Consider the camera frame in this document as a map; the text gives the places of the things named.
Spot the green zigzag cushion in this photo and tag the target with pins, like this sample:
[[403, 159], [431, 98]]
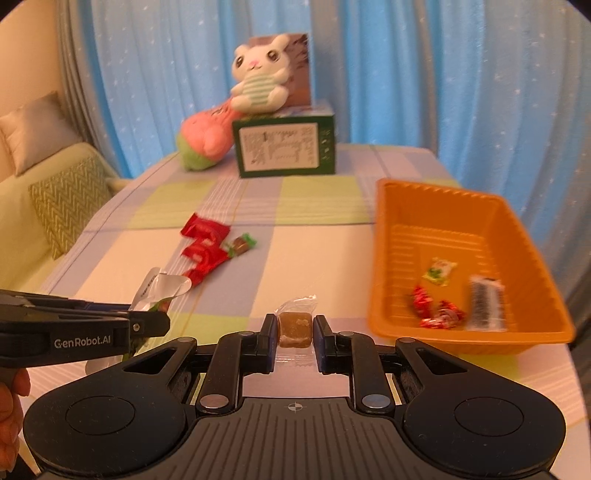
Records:
[[67, 201]]

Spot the blue star curtain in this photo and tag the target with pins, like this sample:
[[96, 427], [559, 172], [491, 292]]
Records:
[[499, 90]]

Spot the orange plastic tray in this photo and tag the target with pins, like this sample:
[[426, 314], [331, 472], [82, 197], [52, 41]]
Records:
[[480, 232]]

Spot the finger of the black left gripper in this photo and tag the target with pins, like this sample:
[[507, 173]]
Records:
[[24, 304], [144, 325]]

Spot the clear black seaweed packet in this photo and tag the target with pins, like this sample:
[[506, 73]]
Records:
[[487, 312]]

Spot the yellow green candy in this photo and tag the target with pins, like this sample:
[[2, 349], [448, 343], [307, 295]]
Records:
[[440, 271]]

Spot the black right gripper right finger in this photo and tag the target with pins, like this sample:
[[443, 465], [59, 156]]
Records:
[[354, 355]]

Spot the pink green star plush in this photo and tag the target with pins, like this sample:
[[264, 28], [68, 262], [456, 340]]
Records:
[[205, 137]]

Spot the person's left hand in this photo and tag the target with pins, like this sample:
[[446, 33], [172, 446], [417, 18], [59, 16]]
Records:
[[11, 417]]

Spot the plaid tablecloth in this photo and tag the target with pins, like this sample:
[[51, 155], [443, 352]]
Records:
[[314, 236]]

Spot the white rabbit plush toy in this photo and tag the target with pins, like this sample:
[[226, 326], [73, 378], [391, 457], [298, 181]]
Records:
[[261, 73]]

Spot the beige grey cushion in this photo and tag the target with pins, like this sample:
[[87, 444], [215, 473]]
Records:
[[37, 130]]

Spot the green brown candy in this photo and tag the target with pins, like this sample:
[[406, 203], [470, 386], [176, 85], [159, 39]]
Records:
[[240, 245]]

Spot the light green sofa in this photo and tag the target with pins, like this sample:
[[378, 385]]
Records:
[[25, 252]]

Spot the silver white foil packet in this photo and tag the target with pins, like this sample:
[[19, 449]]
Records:
[[156, 292]]

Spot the large red snack packet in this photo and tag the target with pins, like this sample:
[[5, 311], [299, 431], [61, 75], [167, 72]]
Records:
[[205, 230]]

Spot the green white carton box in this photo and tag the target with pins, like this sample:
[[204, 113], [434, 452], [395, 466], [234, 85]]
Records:
[[298, 140]]

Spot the brown white paper box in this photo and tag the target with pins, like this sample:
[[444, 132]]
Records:
[[299, 83]]

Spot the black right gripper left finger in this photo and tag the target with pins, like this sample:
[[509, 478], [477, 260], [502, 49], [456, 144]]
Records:
[[235, 356]]

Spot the brown cube candy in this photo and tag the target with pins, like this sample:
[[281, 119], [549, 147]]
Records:
[[295, 318]]

